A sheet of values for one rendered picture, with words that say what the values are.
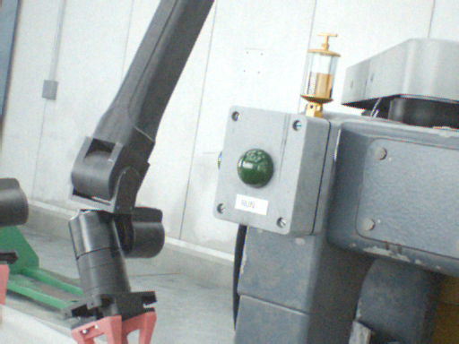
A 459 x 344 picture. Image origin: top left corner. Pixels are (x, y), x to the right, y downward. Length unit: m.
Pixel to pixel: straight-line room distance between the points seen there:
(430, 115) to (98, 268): 0.46
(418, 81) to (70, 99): 8.00
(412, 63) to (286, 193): 0.21
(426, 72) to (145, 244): 0.47
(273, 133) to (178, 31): 0.46
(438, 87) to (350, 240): 0.17
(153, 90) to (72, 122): 7.60
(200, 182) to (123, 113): 6.44
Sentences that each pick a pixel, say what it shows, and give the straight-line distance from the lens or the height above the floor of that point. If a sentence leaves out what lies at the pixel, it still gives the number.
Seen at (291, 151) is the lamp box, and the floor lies 1.30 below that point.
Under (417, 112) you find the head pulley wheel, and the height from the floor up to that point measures 1.35.
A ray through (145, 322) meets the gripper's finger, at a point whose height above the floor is 1.07.
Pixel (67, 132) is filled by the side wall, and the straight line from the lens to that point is 8.71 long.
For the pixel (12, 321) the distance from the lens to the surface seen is 1.21.
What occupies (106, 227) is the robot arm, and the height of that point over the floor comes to 1.17.
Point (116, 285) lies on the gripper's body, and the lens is 1.05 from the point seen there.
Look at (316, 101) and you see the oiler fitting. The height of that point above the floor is 1.34.
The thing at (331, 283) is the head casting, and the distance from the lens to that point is 0.72.
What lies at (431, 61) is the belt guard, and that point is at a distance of 0.79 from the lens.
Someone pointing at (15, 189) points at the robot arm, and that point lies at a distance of 1.34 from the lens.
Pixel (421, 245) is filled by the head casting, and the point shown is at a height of 1.25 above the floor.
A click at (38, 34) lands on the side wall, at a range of 9.22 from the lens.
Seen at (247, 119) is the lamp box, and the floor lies 1.32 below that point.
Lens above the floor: 1.31
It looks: 3 degrees down
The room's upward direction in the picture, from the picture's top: 9 degrees clockwise
